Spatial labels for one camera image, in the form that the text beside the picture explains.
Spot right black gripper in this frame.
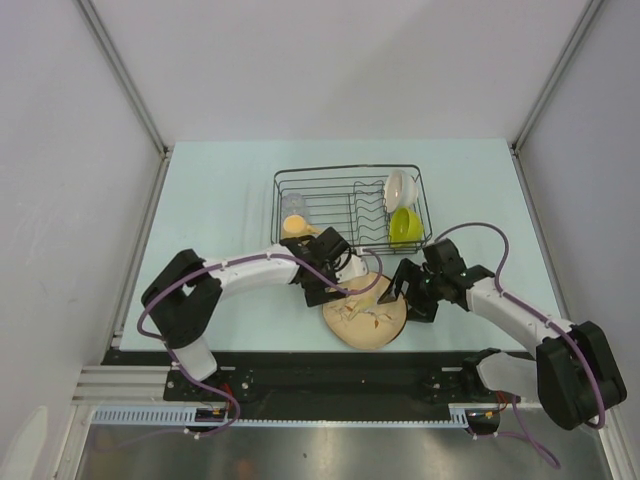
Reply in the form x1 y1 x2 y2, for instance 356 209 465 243
377 258 444 323

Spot yellow-green bowl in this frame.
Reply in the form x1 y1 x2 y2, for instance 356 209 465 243
389 207 424 248

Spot bird pattern plate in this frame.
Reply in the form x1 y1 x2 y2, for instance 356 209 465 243
322 276 407 350

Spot black wire dish rack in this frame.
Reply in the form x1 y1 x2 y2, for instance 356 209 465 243
271 164 433 255

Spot yellow mug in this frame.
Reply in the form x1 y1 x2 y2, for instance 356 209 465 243
281 214 321 240

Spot white bowl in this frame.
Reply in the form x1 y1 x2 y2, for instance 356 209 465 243
383 169 418 214

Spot clear plastic cup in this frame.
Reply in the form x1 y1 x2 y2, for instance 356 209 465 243
281 192 308 219

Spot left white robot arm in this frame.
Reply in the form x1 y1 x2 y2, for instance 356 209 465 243
141 227 352 400

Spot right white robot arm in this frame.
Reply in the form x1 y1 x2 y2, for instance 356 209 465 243
379 240 627 430

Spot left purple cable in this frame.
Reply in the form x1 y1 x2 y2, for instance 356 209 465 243
136 247 384 401

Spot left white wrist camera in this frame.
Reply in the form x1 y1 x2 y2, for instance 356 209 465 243
333 251 369 284

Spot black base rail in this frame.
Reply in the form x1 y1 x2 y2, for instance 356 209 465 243
163 351 511 419

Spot white slotted cable duct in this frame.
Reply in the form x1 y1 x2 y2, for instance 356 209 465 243
91 405 498 429

